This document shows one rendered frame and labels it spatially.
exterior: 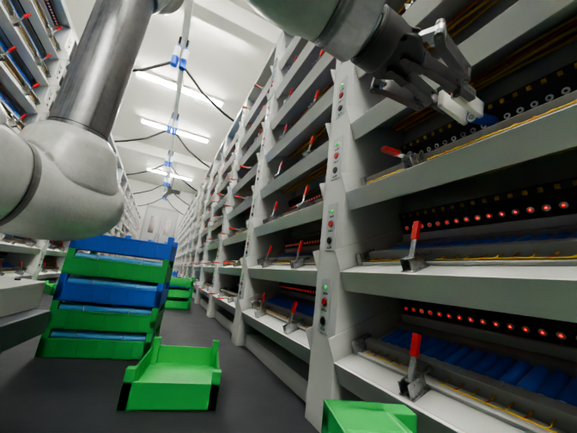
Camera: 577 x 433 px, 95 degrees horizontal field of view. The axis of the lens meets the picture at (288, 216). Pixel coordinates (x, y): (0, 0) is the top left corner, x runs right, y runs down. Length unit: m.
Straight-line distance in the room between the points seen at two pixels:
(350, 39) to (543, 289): 0.36
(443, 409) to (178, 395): 0.52
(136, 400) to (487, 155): 0.78
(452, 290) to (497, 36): 0.38
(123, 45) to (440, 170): 0.68
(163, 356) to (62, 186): 0.63
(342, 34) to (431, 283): 0.37
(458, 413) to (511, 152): 0.36
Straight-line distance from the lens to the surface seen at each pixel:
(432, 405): 0.51
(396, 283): 0.52
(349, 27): 0.40
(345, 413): 0.27
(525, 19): 0.56
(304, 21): 0.40
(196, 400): 0.74
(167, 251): 1.03
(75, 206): 0.61
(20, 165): 0.56
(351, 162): 0.71
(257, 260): 1.27
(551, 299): 0.41
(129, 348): 1.06
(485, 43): 0.58
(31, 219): 0.59
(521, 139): 0.46
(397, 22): 0.44
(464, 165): 0.49
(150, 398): 0.74
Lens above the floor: 0.30
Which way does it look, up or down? 14 degrees up
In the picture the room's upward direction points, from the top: 7 degrees clockwise
